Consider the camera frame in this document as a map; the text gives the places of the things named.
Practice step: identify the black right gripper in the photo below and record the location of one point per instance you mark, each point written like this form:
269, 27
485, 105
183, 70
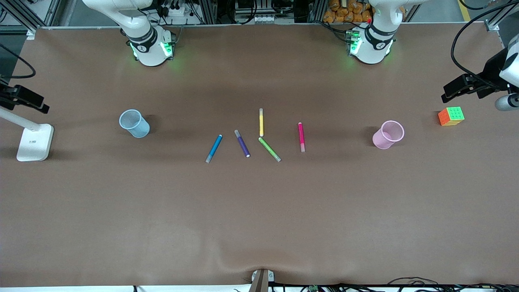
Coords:
16, 96

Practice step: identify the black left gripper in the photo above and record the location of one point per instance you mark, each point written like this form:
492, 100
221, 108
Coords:
491, 69

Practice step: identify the pink marker pen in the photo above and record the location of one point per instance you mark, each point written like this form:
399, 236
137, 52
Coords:
301, 136

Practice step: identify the blue marker pen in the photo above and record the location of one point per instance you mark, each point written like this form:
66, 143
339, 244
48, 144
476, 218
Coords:
214, 148

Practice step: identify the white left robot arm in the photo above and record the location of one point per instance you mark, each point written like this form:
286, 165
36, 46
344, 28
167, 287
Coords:
373, 44

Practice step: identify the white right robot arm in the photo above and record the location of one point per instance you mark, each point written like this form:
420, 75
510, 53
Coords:
146, 44

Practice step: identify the colourful puzzle cube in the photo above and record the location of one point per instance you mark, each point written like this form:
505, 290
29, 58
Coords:
454, 113

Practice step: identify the white desk lamp stand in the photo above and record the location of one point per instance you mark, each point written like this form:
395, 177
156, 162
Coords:
34, 142

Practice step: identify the translucent pink plastic cup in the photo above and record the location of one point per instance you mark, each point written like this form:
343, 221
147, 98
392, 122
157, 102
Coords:
381, 142

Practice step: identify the translucent blue plastic cup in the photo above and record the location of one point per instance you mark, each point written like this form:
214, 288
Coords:
140, 129

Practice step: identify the pile of orange objects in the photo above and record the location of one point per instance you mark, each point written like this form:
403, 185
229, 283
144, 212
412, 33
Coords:
336, 16

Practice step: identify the white power strip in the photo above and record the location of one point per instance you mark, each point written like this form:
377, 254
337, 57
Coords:
174, 11

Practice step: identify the green marker pen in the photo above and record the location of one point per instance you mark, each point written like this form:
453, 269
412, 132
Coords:
269, 149

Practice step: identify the yellow marker pen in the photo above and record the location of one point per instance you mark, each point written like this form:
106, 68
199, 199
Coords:
261, 123

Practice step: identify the white terminal strip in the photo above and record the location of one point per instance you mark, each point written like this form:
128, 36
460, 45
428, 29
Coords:
265, 18

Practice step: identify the purple marker pen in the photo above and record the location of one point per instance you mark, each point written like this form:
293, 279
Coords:
242, 144

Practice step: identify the brown table mat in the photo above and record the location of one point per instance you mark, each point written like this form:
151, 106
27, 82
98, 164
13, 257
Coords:
259, 223

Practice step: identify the small green circuit board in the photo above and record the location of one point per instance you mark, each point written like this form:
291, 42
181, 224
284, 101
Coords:
313, 289

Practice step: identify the aluminium frame post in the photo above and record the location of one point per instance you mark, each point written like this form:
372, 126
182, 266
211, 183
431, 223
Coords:
52, 12
492, 25
209, 12
317, 10

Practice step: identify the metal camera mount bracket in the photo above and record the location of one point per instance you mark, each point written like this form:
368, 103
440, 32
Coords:
261, 282

